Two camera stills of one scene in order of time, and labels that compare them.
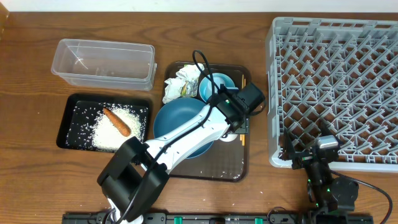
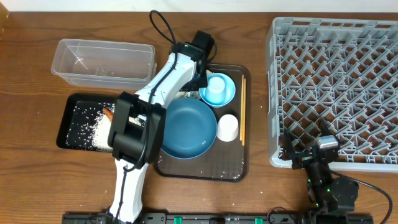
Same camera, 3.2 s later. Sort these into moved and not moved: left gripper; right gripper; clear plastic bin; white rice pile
Moved: left gripper
Not moved: clear plastic bin; white rice pile; right gripper
